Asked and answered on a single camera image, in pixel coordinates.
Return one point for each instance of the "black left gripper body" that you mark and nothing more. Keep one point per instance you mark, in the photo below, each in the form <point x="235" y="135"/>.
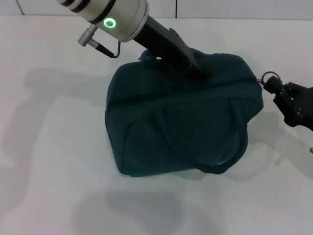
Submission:
<point x="166" y="46"/>

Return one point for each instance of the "dark teal insulated lunch bag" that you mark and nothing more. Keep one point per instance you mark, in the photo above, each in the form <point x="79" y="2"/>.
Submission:
<point x="176" y="122"/>

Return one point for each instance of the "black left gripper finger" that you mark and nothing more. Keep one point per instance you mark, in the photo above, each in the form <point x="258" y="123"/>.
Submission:
<point x="198" y="73"/>

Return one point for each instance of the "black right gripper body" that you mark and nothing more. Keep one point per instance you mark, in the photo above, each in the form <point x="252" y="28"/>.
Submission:
<point x="300" y="107"/>

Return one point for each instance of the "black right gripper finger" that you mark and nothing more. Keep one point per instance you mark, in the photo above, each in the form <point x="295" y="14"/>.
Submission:
<point x="276" y="85"/>
<point x="283" y="105"/>

